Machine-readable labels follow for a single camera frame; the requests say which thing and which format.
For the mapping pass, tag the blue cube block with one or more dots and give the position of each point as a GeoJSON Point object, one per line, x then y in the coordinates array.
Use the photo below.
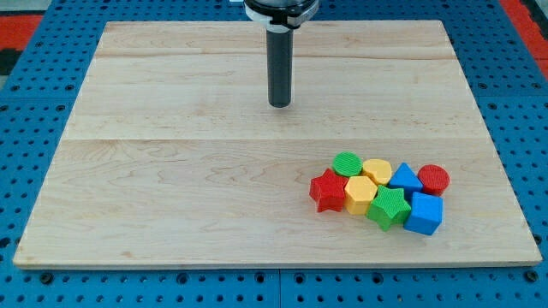
{"type": "Point", "coordinates": [427, 213]}

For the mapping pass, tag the red star block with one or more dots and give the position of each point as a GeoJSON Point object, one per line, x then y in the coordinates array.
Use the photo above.
{"type": "Point", "coordinates": [327, 191]}

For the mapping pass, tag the green cylinder block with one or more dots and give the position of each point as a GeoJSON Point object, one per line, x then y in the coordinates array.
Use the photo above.
{"type": "Point", "coordinates": [347, 164]}

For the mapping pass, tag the yellow hexagon block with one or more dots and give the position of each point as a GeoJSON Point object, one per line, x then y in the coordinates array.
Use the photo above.
{"type": "Point", "coordinates": [360, 191]}

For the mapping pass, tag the light wooden board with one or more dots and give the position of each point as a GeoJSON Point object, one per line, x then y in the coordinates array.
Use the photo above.
{"type": "Point", "coordinates": [173, 159]}

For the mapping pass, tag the yellow heart block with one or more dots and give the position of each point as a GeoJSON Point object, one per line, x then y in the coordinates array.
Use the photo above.
{"type": "Point", "coordinates": [378, 170]}

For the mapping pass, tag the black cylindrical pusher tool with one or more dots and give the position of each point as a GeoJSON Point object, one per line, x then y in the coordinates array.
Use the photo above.
{"type": "Point", "coordinates": [279, 51]}

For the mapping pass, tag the green star block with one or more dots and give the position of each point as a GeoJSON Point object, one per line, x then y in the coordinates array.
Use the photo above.
{"type": "Point", "coordinates": [389, 208]}

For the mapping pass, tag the blue triangle block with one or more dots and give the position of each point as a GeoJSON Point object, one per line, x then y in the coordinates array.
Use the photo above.
{"type": "Point", "coordinates": [407, 179]}

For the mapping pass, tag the red cylinder block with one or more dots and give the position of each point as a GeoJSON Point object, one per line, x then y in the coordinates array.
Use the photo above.
{"type": "Point", "coordinates": [434, 179]}

